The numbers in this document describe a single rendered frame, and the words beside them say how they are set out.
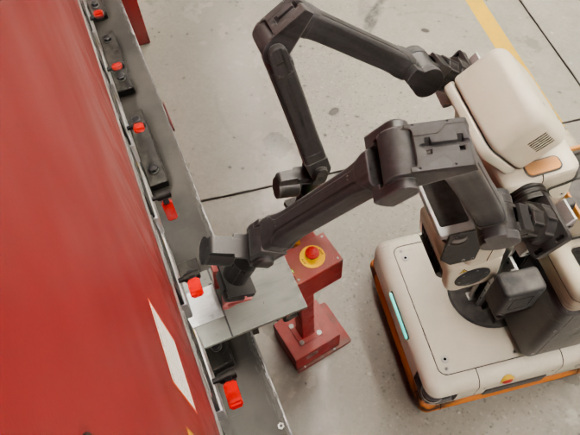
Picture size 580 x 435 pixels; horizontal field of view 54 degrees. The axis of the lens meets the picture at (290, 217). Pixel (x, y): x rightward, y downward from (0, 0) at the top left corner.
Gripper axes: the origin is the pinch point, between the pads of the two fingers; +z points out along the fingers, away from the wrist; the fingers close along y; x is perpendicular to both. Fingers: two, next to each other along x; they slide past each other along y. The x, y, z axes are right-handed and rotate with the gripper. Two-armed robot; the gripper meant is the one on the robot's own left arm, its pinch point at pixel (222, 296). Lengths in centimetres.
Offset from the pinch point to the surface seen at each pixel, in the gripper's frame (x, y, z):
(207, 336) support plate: -4.8, 7.1, 3.8
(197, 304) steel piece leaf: -4.7, -1.0, 3.7
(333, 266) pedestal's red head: 39.4, -7.9, 6.7
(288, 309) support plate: 11.9, 8.2, -5.0
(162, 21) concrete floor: 69, -229, 82
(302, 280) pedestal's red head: 30.4, -7.0, 10.4
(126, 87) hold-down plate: 1, -85, 13
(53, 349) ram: -52, 46, -85
